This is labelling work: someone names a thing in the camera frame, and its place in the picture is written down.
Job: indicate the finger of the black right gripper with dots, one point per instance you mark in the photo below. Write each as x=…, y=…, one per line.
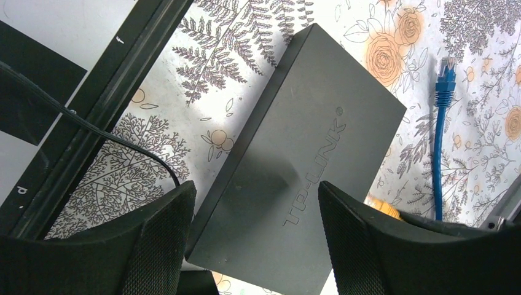
x=506, y=214

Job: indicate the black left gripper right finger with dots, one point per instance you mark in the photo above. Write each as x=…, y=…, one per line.
x=374, y=253

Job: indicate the large black network switch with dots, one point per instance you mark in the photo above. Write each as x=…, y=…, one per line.
x=322, y=116

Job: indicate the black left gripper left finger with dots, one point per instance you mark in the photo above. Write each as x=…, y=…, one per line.
x=140, y=252

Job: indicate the floral patterned table mat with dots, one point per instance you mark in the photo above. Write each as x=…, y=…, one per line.
x=198, y=96

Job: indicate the black power adapter with cable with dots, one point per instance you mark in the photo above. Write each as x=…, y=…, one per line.
x=93, y=130

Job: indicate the black white checkerboard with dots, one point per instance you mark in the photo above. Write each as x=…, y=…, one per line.
x=64, y=63

